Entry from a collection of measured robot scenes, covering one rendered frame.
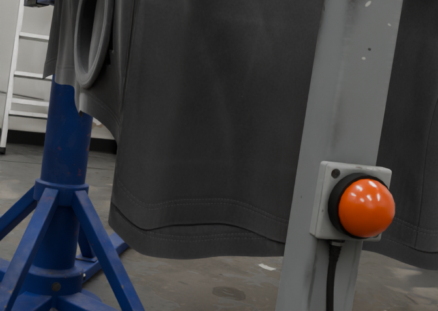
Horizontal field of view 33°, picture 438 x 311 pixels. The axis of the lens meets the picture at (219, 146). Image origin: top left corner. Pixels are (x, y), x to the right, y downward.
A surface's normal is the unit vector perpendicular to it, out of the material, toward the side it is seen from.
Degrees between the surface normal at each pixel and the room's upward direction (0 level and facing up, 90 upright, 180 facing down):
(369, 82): 90
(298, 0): 93
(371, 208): 80
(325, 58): 90
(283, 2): 93
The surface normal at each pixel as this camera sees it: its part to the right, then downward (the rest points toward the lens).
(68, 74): -0.82, -0.04
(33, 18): 0.36, 0.14
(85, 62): 0.37, -0.69
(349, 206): -0.66, -0.18
